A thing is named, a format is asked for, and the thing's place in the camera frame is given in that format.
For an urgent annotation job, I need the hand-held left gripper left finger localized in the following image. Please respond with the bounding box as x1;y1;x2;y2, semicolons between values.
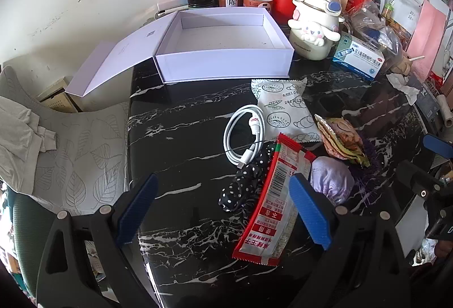
35;174;159;308

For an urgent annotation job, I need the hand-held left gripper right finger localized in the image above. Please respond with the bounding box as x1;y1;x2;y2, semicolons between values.
283;174;420;308

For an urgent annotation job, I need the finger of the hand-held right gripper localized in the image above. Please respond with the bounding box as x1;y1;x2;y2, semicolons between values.
422;133;453;161
396;160;447;200

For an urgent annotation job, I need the purple tasselled sachet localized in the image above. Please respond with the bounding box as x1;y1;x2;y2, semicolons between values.
309;142;384;207

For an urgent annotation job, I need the red snack packet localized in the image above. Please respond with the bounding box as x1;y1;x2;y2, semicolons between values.
232;133;317;265

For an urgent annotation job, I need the black polka dot scrunchie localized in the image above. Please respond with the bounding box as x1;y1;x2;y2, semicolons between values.
219;143;280;212

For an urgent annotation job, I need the brown cereal packet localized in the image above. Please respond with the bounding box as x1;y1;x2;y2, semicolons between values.
315;115;371;167

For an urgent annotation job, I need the white bread snack packet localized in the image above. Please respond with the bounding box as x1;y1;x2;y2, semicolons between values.
251;77;321;143

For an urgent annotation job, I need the white charging cable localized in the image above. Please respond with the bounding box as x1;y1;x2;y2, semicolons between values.
224;105;275;169

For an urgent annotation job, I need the white gift box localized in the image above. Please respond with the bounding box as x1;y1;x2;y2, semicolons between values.
65;7;295;96

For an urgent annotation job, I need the white plastic roll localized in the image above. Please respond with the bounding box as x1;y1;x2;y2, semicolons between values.
435;94;453;128

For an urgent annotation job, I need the dark blue box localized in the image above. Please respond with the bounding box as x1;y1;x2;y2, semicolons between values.
416;82;443;121

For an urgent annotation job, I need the crumpled white tissue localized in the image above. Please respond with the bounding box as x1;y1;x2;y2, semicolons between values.
386;73;420;105

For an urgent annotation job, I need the small wooden figure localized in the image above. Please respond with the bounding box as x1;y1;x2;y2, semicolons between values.
391;55;413;76

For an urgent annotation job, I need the pink paper bag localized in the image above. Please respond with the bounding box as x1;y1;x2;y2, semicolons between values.
407;0;452;73

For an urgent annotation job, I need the blue white medicine box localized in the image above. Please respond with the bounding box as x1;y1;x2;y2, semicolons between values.
331;34;386;82

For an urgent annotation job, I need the clear plastic bag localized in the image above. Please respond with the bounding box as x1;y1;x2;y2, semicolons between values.
349;0;404;73

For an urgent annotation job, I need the beige perforated box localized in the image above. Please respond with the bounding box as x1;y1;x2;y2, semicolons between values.
37;78;80;114

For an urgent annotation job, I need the grey cloth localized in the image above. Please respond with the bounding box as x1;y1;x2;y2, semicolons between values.
0;96;57;195

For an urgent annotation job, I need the white paper bag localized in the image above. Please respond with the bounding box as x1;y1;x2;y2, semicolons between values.
384;0;430;35

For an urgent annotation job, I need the white cartoon dog mug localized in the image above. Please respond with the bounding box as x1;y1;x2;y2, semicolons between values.
287;0;345;60

